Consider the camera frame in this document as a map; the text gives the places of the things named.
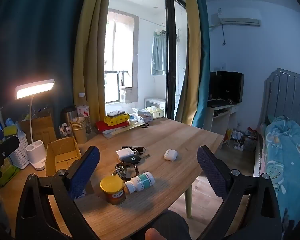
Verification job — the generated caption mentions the person's leg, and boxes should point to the person's leg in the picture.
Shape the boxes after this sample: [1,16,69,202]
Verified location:
[132,209,190,240]

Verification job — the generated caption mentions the printed cardboard lamp box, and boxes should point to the printed cardboard lamp box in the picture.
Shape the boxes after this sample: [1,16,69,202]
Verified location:
[19,116,57,145]

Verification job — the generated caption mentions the white appliance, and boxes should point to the white appliance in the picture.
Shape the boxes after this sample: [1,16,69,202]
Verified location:
[144,97,166,110]

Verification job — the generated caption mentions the white plastic basket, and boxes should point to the white plastic basket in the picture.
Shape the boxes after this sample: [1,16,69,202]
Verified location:
[9,130,30,169]

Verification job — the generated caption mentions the black monitor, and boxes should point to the black monitor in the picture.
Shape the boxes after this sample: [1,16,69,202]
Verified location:
[216,70,244,104]

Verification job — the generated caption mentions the white earbuds case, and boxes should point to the white earbuds case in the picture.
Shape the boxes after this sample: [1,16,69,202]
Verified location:
[164,149,178,161]

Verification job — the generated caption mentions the blue printed blanket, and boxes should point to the blue printed blanket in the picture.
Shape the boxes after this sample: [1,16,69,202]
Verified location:
[262,116,300,228]

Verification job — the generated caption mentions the red book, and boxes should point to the red book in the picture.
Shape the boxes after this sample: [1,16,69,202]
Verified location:
[95,120,130,133]

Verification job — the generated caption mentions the small white cap bottle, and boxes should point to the small white cap bottle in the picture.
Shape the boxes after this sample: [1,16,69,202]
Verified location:
[124,180,136,194]

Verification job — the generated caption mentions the yellow lid jar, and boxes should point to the yellow lid jar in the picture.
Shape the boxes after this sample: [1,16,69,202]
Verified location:
[100,175,127,205]

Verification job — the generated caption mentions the black flashlight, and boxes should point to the black flashlight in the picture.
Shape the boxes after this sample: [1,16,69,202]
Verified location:
[122,146,145,154]

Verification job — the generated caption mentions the white computer desk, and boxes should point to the white computer desk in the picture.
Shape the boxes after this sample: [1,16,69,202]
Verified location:
[204,102,240,137]

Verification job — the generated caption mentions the yellow wipes pack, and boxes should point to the yellow wipes pack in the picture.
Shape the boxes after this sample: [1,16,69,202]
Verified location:
[104,114,130,126]

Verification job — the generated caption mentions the pale yellow tissue pack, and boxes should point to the pale yellow tissue pack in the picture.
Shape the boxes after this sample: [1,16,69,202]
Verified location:
[145,106,164,118]

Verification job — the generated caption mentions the steel thermos cup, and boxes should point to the steel thermos cup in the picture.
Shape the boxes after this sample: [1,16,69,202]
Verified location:
[61,106,78,130]

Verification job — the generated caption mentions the brown strap wristwatch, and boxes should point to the brown strap wristwatch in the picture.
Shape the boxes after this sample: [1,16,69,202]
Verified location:
[112,162,140,180]

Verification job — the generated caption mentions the teal curtain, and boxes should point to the teal curtain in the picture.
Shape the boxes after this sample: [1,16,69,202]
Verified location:
[192,0,211,128]
[0,0,90,140]

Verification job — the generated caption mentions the green packet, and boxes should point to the green packet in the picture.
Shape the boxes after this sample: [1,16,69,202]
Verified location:
[0,155,20,187]

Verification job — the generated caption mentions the yellow curtain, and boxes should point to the yellow curtain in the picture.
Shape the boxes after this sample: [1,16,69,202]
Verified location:
[181,0,203,125]
[73,0,113,140]

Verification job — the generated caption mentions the hanging light green towel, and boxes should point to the hanging light green towel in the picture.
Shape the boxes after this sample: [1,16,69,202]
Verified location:
[150,30,167,76]

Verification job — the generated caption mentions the clear folder with papers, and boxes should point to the clear folder with papers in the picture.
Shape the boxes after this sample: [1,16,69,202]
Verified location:
[102,124,145,138]

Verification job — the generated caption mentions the grey bed headboard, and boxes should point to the grey bed headboard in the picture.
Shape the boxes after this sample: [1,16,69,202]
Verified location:
[264,67,300,130]

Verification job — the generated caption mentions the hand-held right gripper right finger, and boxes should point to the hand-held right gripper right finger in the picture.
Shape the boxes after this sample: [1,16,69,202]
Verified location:
[197,145,283,240]

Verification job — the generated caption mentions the white desk lamp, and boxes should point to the white desk lamp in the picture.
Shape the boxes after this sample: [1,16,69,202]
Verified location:
[15,79,56,171]

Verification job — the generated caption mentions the clear water bottle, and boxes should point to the clear water bottle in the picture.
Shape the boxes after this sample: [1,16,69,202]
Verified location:
[77,92,92,134]

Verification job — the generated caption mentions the stack of paper cups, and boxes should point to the stack of paper cups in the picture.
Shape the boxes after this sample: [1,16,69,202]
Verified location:
[70,117,87,144]

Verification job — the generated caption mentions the black car key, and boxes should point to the black car key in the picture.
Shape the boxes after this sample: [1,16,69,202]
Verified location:
[121,154,150,165]

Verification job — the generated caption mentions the teal label medicine bottle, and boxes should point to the teal label medicine bottle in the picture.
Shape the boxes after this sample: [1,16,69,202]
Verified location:
[130,172,155,192]

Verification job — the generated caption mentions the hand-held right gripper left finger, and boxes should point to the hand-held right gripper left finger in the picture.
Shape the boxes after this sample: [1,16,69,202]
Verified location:
[15,145,100,240]

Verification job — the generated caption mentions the printed clear glass jar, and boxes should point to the printed clear glass jar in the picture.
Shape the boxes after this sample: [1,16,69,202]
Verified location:
[59,123,73,139]

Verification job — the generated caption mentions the white air conditioner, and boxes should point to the white air conditioner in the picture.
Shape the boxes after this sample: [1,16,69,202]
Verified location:
[209,9,262,28]

